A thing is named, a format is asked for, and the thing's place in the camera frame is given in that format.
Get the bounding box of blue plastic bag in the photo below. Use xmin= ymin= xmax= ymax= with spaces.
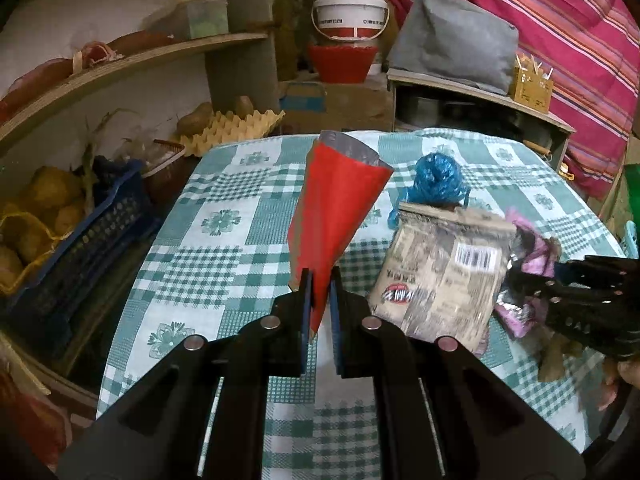
xmin=387 ymin=152 xmax=471 ymax=228

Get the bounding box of pink striped blanket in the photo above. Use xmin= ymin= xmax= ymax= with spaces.
xmin=379 ymin=0 xmax=640 ymax=202

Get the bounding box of blue plastic crate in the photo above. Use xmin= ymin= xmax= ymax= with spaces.
xmin=0 ymin=159 xmax=162 ymax=348

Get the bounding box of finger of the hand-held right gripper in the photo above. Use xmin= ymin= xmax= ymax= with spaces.
xmin=554 ymin=255 xmax=640 ymax=287
xmin=506 ymin=276 xmax=640 ymax=359

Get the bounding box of brown cardboard box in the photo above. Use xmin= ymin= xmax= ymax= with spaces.
xmin=277 ymin=79 xmax=397 ymax=136

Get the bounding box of brown woven basket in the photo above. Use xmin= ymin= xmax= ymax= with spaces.
xmin=141 ymin=139 xmax=190 ymax=203

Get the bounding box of yellow egg tray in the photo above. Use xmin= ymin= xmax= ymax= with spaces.
xmin=181 ymin=109 xmax=287 ymax=157

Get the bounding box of yellow net potato bag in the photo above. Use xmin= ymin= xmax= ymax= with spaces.
xmin=0 ymin=165 xmax=92 ymax=297

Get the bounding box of wooden shelf unit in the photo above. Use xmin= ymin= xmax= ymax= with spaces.
xmin=0 ymin=0 xmax=281 ymax=151

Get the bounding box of green checkered tablecloth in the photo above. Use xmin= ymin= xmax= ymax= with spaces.
xmin=95 ymin=127 xmax=626 ymax=480

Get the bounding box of person's right hand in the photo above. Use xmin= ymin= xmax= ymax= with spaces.
xmin=616 ymin=359 xmax=640 ymax=403

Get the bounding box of green bin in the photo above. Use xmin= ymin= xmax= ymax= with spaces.
xmin=622 ymin=164 xmax=640 ymax=223

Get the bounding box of wooden box with sticks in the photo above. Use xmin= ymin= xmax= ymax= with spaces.
xmin=509 ymin=52 xmax=556 ymax=114

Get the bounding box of wooden side shelf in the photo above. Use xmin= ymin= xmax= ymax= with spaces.
xmin=386 ymin=67 xmax=577 ymax=172

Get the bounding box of pink foil wrapper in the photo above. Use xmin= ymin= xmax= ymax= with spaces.
xmin=492 ymin=207 xmax=563 ymax=341

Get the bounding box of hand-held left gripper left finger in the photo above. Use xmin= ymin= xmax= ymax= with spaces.
xmin=55 ymin=267 xmax=316 ymax=480

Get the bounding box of red net bag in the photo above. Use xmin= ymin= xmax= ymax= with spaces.
xmin=0 ymin=367 xmax=73 ymax=468
xmin=0 ymin=32 xmax=173 ymax=113

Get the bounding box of white plastic bucket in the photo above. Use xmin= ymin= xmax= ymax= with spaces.
xmin=311 ymin=0 xmax=391 ymax=44

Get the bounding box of dark cooking pot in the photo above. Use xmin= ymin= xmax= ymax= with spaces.
xmin=399 ymin=91 xmax=453 ymax=128

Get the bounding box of red paper packet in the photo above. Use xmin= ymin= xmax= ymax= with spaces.
xmin=286 ymin=130 xmax=395 ymax=343

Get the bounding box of beige snack packet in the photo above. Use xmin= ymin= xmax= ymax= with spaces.
xmin=372 ymin=201 xmax=518 ymax=356

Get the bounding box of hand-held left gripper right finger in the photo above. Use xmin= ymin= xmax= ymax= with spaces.
xmin=327 ymin=265 xmax=586 ymax=480

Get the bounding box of red plastic basin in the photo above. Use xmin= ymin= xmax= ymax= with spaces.
xmin=306 ymin=43 xmax=381 ymax=84

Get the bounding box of brown scrap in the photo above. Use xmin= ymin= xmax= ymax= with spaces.
xmin=537 ymin=335 xmax=586 ymax=386

